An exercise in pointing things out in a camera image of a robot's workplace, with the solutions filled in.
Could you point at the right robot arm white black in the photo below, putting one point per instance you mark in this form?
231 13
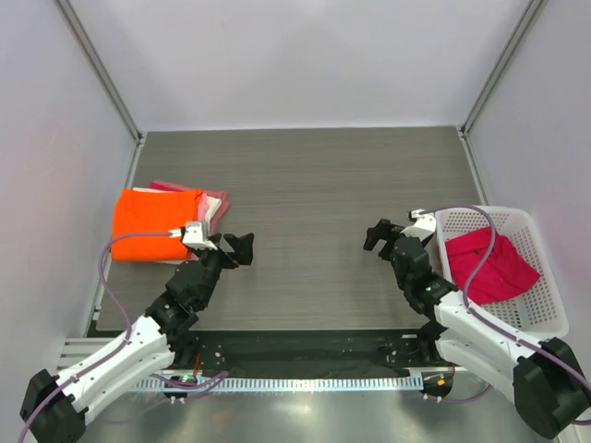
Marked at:
542 379

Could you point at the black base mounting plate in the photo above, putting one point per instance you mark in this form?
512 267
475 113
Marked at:
311 354

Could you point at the white plastic perforated basket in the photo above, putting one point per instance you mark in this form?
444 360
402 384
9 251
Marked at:
539 312

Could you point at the magenta folded t shirt bottom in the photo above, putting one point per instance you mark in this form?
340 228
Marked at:
168 186

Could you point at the white folded t shirt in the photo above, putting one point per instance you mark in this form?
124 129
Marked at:
144 189

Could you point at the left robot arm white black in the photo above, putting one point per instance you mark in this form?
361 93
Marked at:
58 408

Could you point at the right aluminium frame post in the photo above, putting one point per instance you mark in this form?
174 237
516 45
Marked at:
509 50

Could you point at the left aluminium frame post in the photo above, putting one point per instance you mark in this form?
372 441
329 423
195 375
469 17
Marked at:
97 65

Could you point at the perforated metal cable rail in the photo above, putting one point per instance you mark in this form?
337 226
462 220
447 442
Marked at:
266 385

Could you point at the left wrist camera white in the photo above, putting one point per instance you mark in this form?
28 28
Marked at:
196 235

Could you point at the aluminium frame post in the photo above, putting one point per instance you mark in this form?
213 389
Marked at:
509 50
97 65

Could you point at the orange folded t shirt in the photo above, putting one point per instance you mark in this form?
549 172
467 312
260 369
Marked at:
145 220

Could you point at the dusty rose folded t shirt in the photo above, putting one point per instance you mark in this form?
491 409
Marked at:
222 203

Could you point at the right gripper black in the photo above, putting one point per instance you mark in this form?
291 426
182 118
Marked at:
380 232

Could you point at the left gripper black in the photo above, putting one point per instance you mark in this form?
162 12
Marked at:
240 245

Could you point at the light pink folded t shirt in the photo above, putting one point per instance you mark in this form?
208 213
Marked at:
202 207

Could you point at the magenta red t shirt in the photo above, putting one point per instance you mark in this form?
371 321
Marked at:
504 275

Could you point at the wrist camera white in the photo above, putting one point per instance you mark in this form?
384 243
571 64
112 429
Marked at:
423 225
196 235

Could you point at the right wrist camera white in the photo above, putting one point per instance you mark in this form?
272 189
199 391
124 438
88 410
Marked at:
423 225

